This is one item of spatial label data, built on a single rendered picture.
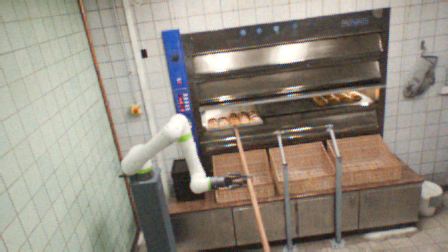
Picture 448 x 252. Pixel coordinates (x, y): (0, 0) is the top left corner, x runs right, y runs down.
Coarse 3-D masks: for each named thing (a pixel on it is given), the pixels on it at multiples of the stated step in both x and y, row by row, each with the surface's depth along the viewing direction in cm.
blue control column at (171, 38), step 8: (168, 32) 302; (176, 32) 302; (168, 40) 304; (176, 40) 305; (168, 48) 307; (176, 48) 307; (168, 56) 310; (168, 64) 312; (176, 64) 313; (184, 64) 313; (176, 72) 315; (184, 72) 316; (176, 80) 318; (184, 80) 318; (176, 88) 321; (176, 104) 327; (192, 112) 331; (192, 120) 334; (192, 136) 340
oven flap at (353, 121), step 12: (300, 120) 346; (312, 120) 346; (324, 120) 346; (336, 120) 346; (348, 120) 346; (360, 120) 346; (372, 120) 346; (216, 132) 346; (228, 132) 346; (240, 132) 346; (252, 132) 346; (264, 132) 346; (300, 132) 346; (312, 132) 346; (324, 132) 345; (336, 132) 344; (216, 144) 346; (228, 144) 346
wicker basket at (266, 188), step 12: (216, 156) 349; (228, 156) 349; (240, 156) 349; (252, 156) 349; (264, 156) 349; (216, 168) 351; (228, 168) 351; (240, 168) 351; (252, 168) 351; (264, 168) 351; (240, 180) 347; (264, 180) 341; (216, 192) 312; (228, 192) 312; (240, 192) 313; (264, 192) 314
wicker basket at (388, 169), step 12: (348, 144) 350; (360, 144) 349; (384, 144) 337; (360, 156) 351; (372, 156) 351; (384, 156) 340; (348, 168) 344; (360, 168) 341; (372, 168) 311; (384, 168) 310; (396, 168) 311; (348, 180) 323; (360, 180) 314; (372, 180) 315; (384, 180) 315
